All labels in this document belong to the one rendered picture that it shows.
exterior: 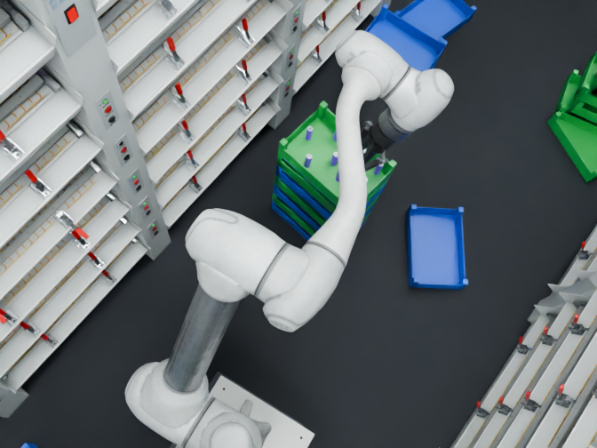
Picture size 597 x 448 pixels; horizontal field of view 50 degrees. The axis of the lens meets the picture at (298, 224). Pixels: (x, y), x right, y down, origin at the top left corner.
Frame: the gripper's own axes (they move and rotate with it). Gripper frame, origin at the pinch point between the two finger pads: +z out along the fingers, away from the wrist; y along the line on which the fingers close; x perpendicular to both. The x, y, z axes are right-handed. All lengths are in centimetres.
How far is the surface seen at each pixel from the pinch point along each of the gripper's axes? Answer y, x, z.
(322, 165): 8.4, -4.2, 16.5
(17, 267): -8, 85, 29
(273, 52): 47.5, 2.1, 13.3
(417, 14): 84, -93, 29
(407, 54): 62, -75, 28
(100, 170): 12, 63, 18
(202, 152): 29, 20, 43
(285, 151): 13.8, 7.5, 16.3
